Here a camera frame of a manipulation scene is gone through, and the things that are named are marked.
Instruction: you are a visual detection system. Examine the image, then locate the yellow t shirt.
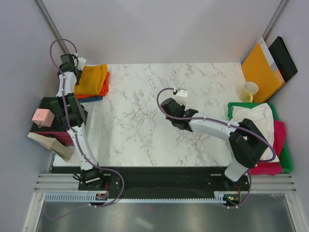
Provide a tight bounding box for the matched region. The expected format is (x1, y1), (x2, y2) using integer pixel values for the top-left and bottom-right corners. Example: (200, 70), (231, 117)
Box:
(74, 64), (108, 95)

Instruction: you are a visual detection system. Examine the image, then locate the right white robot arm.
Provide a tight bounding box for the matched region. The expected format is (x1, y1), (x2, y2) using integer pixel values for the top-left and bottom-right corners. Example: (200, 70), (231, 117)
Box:
(158, 98), (270, 190)

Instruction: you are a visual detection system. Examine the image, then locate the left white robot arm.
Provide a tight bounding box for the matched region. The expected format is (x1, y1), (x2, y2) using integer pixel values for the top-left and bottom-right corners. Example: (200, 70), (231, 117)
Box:
(50, 54), (106, 190)

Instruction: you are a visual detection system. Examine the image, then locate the folded blue t shirt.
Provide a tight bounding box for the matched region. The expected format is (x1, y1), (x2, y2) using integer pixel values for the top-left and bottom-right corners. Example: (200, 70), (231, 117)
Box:
(80, 96), (103, 103)

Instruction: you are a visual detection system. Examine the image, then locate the folded orange t shirt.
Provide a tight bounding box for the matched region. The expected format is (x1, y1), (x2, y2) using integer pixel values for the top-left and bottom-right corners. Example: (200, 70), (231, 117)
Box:
(76, 72), (110, 99)

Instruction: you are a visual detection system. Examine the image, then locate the pink cube power adapter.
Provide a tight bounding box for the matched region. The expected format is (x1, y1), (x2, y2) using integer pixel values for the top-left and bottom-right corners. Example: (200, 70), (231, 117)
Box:
(32, 108), (55, 127)

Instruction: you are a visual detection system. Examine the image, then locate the black organizer box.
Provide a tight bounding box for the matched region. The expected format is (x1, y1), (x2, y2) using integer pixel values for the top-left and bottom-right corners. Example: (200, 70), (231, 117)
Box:
(30, 97), (74, 146)

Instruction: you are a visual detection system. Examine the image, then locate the pale yellow mug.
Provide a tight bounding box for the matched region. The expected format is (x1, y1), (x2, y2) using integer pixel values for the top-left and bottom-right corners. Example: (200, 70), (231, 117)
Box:
(239, 82), (259, 102)

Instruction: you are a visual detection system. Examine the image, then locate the beige book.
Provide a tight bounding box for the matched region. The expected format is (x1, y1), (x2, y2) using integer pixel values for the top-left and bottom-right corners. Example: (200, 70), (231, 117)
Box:
(27, 132), (73, 162)

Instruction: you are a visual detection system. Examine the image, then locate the white t shirt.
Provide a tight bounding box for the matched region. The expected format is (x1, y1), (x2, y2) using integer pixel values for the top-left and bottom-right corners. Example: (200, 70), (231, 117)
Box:
(231, 102), (281, 163)

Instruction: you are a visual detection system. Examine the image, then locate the orange yellow envelope folder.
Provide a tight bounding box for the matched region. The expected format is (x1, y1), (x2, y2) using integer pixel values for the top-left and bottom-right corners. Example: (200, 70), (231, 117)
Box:
(241, 38), (285, 103)

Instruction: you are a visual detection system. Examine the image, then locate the magenta t shirt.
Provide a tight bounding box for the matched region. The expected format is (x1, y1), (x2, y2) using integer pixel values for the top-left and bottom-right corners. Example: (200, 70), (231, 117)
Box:
(250, 120), (286, 176)

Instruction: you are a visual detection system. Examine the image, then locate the black flat box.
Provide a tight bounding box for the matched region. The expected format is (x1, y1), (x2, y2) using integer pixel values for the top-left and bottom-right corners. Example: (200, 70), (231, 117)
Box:
(269, 36), (298, 82)

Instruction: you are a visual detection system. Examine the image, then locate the green plastic tray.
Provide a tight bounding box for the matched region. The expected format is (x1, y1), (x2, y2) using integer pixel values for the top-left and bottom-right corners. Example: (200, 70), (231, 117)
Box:
(227, 102), (293, 172)

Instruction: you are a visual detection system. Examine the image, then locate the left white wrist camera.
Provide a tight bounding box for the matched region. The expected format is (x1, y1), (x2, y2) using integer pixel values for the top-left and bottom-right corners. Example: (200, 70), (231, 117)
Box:
(75, 57), (86, 71)

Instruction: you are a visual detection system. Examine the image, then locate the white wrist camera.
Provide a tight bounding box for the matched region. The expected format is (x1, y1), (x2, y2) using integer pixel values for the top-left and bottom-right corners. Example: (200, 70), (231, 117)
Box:
(172, 88), (188, 106)
(75, 57), (86, 71)

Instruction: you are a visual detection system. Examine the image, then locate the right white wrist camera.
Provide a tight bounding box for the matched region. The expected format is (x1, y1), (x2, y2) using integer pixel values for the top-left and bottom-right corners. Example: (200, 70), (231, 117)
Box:
(172, 88), (188, 106)

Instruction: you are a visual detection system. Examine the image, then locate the left metal frame post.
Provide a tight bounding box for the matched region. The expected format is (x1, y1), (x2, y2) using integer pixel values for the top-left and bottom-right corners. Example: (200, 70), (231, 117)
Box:
(33, 0), (79, 71)

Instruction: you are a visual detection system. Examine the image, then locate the metal frame post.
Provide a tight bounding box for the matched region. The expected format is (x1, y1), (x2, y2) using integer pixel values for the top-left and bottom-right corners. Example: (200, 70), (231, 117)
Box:
(33, 0), (79, 71)
(262, 0), (290, 40)

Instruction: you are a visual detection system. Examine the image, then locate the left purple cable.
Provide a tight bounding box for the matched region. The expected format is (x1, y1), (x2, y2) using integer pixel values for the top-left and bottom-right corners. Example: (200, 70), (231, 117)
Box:
(43, 38), (125, 220)

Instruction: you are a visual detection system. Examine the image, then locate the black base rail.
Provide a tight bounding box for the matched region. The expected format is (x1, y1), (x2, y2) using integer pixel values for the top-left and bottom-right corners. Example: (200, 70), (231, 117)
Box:
(51, 167), (250, 198)

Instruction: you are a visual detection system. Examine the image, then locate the white slotted cable duct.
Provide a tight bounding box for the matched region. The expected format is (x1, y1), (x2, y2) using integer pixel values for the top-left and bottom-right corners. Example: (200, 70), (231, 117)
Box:
(44, 192), (238, 203)

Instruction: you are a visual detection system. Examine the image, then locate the right metal frame post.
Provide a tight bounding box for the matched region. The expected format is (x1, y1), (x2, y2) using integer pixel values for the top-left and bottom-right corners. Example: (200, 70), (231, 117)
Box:
(262, 0), (290, 40)

